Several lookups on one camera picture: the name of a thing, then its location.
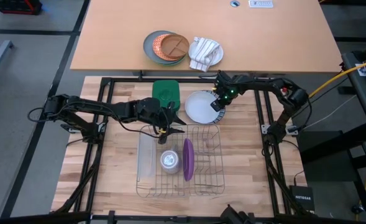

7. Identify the white power strip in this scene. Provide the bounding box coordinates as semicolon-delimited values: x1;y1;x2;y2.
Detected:
248;0;275;9

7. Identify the clear glass cup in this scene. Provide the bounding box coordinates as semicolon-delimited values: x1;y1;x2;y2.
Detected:
159;148;182;175

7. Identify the large grey plate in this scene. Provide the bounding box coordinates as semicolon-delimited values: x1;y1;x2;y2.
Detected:
143;30;186;66

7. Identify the white plate with striped rim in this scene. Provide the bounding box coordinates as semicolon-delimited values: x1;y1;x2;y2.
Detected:
184;90;226;125

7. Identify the clear plastic cutlery holder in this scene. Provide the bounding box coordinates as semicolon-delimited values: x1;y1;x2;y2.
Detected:
135;133;157;183

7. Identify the thick yellow cable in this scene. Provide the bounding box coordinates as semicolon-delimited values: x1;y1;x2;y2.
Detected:
308;57;366;98

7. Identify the plain white plate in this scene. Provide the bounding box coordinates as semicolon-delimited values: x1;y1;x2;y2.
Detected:
188;40;224;67

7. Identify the green plate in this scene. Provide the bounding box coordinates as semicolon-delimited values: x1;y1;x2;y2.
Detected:
160;57;187;67

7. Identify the black Netgear network switch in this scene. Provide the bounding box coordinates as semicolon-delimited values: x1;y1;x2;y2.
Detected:
289;185;316;213

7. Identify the orange patterned plate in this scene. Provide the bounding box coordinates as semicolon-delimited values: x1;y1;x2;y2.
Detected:
152;33;183;62

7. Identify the white striped dish towel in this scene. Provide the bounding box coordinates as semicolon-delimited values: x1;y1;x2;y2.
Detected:
189;36;221;73

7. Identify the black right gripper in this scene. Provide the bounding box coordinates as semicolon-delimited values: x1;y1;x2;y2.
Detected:
210;70;240;113

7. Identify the green lidded canister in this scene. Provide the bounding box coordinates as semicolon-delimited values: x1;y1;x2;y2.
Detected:
152;80;181;113

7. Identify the black aluminium frame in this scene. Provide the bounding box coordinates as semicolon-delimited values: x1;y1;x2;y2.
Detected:
50;76;316;224

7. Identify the dark grey side desk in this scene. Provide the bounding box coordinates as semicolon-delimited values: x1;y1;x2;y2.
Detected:
341;51;366;142

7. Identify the red and black toolbox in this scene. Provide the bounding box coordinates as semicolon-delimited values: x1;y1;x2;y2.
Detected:
0;0;43;16

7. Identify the wire dish rack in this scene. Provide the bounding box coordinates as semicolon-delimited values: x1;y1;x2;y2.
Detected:
135;123;226;198

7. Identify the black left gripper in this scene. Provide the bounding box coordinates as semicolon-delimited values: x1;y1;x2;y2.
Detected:
136;96;188;137

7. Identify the purple plate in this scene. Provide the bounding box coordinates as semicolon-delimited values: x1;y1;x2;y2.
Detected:
182;138;196;182

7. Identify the light wooden desk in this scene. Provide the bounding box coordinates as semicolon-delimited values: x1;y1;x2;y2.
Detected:
70;0;344;75

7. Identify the brown divided plate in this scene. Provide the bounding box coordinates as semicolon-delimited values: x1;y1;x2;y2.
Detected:
160;33;191;60

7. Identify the white cable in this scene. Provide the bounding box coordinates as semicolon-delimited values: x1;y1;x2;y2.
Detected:
303;95;357;130

